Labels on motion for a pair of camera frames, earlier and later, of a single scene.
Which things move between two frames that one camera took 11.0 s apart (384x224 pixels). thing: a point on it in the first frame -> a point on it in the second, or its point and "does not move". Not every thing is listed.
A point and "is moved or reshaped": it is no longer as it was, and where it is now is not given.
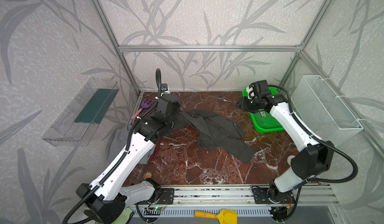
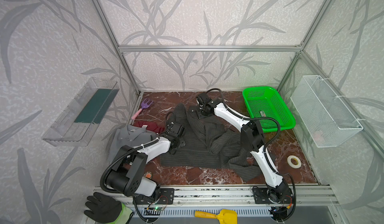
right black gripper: (245, 104) -> (202, 111)
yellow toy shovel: (225, 216) does not move
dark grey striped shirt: (214, 131) is moved or reshaped
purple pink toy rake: (145, 104) does not move
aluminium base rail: (233, 195) does not move
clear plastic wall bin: (76, 126) does not move
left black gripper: (173, 116) -> (177, 138)
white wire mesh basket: (320, 112) does not move
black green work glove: (112, 213) does not move
